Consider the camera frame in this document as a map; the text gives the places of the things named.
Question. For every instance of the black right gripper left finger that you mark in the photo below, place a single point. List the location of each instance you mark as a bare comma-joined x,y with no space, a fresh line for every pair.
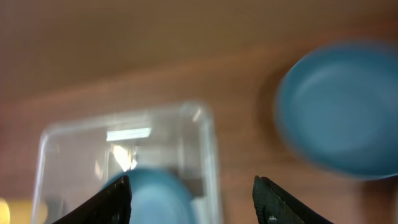
112,205

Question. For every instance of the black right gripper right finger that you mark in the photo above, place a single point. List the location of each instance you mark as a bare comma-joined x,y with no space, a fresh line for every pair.
274,205

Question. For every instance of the dark blue plastic bowl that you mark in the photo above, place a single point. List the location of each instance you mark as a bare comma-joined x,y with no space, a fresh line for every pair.
158,197

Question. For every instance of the yellow plastic cup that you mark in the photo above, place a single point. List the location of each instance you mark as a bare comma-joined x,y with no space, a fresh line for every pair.
20,211

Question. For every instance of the large cream plastic bowl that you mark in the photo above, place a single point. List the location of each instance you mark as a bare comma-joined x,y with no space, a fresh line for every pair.
337,108

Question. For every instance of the clear plastic storage container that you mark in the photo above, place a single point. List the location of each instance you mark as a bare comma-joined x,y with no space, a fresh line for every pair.
78,158

